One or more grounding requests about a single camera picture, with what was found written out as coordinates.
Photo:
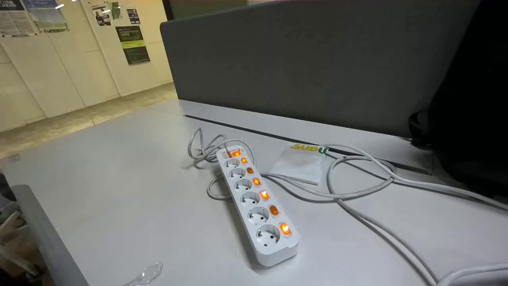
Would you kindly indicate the grey desk divider panel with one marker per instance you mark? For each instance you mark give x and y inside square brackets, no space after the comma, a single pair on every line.
[318,57]

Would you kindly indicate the white six-socket power strip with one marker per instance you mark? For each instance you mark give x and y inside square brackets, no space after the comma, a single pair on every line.
[253,212]

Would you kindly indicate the clear plastic piece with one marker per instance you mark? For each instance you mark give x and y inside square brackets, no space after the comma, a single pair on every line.
[145,274]

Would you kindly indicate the clear zip plastic bag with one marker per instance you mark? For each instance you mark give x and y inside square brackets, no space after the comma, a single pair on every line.
[296,164]

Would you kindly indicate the small dark wall photo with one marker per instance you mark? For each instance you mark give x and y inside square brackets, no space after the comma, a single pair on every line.
[132,16]
[102,16]

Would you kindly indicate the black office chair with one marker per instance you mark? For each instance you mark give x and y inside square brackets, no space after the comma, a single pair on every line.
[470,105]

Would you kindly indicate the green and black wall poster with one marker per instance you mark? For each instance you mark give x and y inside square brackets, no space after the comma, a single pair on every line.
[132,45]

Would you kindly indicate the blue-toned wall poster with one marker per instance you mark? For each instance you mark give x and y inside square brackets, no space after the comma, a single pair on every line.
[48,15]

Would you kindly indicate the large pale wall poster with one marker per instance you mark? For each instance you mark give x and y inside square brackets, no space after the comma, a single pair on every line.
[13,18]

